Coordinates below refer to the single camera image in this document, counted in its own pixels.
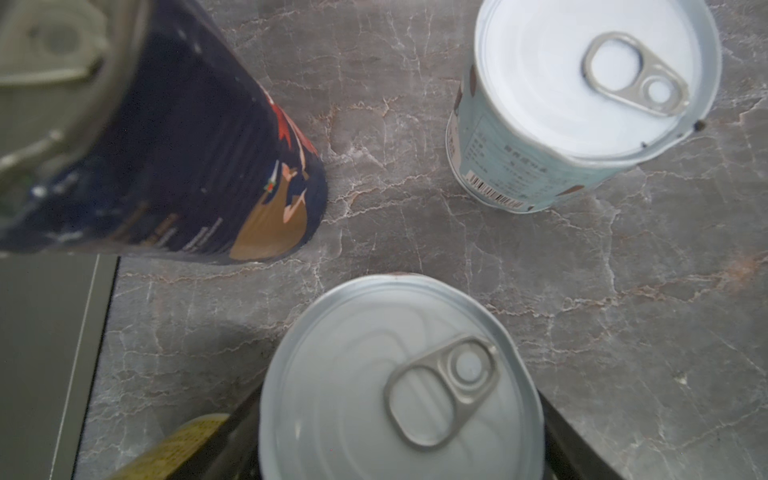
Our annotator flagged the teal label can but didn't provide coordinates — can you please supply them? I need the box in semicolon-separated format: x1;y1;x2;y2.
446;1;722;214

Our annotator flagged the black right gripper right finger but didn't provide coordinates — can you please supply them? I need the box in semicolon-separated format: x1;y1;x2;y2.
539;392;623;480

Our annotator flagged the dark blue can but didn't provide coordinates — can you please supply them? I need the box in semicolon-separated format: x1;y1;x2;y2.
1;1;328;264

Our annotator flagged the grey metal cabinet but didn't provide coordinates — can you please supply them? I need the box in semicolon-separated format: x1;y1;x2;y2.
1;254;118;479

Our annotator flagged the yellow label can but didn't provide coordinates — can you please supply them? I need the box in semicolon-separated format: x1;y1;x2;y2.
108;413;230;480

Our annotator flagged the pink label can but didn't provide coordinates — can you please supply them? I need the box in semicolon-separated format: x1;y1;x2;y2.
258;273;545;479

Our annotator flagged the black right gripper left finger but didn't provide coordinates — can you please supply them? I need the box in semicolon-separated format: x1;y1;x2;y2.
169;384;263;480

